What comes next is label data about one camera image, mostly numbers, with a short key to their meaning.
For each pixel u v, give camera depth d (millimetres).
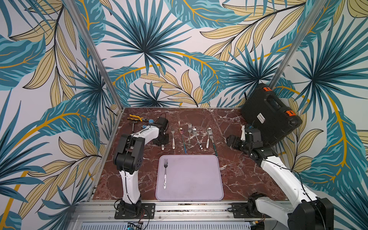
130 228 711
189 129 1063
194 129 1044
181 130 1034
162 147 968
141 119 1101
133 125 1068
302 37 791
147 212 722
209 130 1042
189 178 842
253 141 617
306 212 384
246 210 728
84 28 747
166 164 902
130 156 519
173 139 1005
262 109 886
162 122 817
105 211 748
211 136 1032
